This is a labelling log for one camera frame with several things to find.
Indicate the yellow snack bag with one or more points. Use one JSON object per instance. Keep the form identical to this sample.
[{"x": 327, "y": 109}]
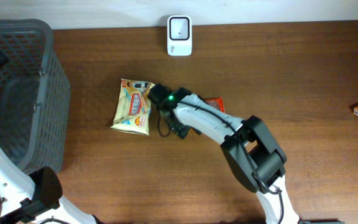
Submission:
[{"x": 133, "y": 107}]

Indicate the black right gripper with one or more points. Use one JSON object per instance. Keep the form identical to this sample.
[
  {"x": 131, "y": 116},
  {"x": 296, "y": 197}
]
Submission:
[{"x": 181, "y": 130}]

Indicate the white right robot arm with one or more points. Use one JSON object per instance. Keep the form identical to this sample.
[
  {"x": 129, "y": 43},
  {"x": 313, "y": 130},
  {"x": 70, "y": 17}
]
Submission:
[{"x": 253, "y": 154}]

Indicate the red Hacks candy bag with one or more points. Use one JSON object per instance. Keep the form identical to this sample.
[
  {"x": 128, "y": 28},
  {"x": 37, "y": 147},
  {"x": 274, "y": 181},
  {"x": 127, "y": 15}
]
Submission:
[{"x": 216, "y": 103}]

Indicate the grey plastic basket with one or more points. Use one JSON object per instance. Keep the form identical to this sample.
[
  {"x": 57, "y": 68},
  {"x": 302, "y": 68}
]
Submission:
[{"x": 34, "y": 97}]

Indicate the white barcode scanner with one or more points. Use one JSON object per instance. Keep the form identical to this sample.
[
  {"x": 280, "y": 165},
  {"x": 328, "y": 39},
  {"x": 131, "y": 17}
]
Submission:
[{"x": 179, "y": 36}]

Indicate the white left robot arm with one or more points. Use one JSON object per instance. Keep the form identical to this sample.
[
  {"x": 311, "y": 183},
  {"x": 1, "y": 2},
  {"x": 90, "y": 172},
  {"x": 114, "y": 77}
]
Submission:
[{"x": 36, "y": 197}]

